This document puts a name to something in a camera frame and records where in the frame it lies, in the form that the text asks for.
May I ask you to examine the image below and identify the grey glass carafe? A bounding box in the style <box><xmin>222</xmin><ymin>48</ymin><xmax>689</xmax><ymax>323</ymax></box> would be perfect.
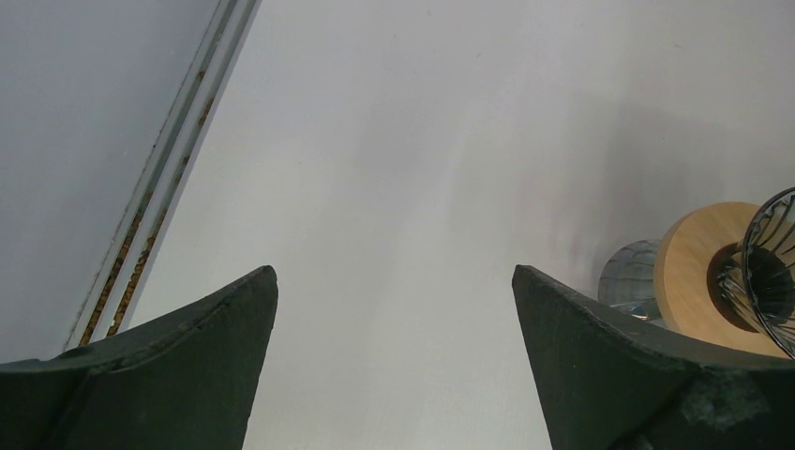
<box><xmin>597</xmin><ymin>239</ymin><xmax>665</xmax><ymax>327</ymax></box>

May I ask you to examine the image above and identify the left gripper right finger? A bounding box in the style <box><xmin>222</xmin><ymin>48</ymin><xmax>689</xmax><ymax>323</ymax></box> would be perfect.
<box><xmin>512</xmin><ymin>265</ymin><xmax>794</xmax><ymax>449</ymax></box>

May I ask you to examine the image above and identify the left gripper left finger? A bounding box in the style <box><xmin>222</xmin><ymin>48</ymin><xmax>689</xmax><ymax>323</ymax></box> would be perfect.
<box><xmin>1</xmin><ymin>266</ymin><xmax>278</xmax><ymax>449</ymax></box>

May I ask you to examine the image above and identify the grey ribbed dripper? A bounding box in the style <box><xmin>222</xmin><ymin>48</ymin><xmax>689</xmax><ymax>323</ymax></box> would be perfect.
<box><xmin>716</xmin><ymin>187</ymin><xmax>794</xmax><ymax>358</ymax></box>

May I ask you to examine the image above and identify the large wooden dripper ring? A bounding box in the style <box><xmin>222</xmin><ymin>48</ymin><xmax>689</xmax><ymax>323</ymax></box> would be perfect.
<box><xmin>652</xmin><ymin>202</ymin><xmax>790</xmax><ymax>359</ymax></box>

